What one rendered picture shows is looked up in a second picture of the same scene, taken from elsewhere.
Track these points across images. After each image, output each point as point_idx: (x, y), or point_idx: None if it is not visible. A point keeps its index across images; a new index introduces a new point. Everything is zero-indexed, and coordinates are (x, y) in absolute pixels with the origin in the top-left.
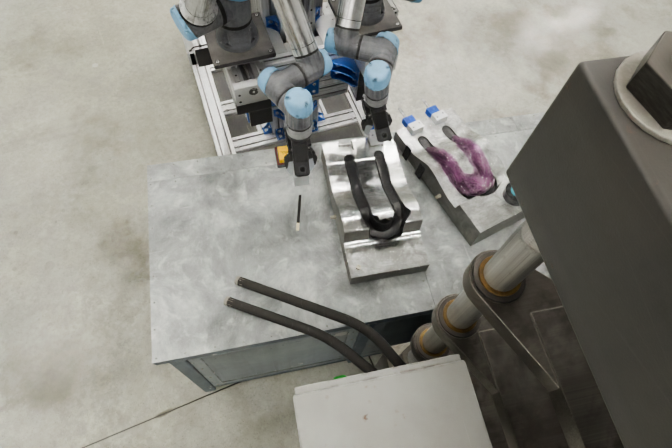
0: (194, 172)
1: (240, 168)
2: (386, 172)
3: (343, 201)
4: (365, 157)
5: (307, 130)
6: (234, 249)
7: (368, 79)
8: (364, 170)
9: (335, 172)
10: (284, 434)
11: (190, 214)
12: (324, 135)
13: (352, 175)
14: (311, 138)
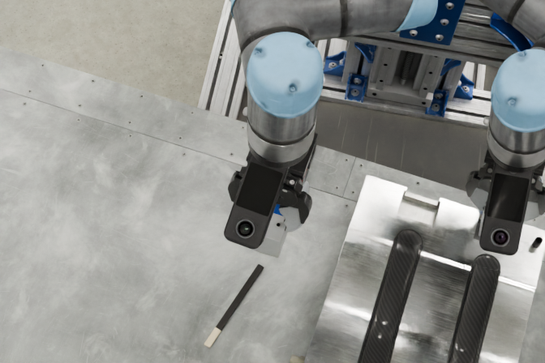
0: (72, 103)
1: (170, 140)
2: (481, 319)
3: (332, 339)
4: (449, 257)
5: (288, 146)
6: (50, 316)
7: (498, 91)
8: (429, 288)
9: (358, 258)
10: None
11: (10, 190)
12: (452, 134)
13: (394, 285)
14: (420, 127)
